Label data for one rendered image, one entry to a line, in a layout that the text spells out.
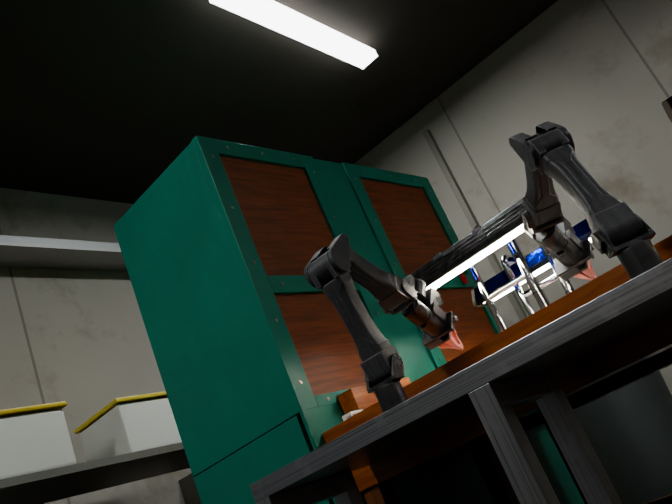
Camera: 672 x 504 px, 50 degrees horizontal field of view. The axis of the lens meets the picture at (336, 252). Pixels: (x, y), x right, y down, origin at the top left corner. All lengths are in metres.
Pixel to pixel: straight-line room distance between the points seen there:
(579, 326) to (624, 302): 0.08
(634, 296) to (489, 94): 3.91
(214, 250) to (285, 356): 0.43
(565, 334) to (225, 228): 1.29
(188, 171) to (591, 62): 3.03
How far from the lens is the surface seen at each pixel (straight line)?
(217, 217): 2.27
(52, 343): 4.04
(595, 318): 1.20
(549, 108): 4.82
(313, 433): 2.03
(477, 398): 1.28
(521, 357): 1.24
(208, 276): 2.30
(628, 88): 4.68
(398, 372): 1.60
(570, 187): 1.47
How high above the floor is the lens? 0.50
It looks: 20 degrees up
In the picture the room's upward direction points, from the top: 24 degrees counter-clockwise
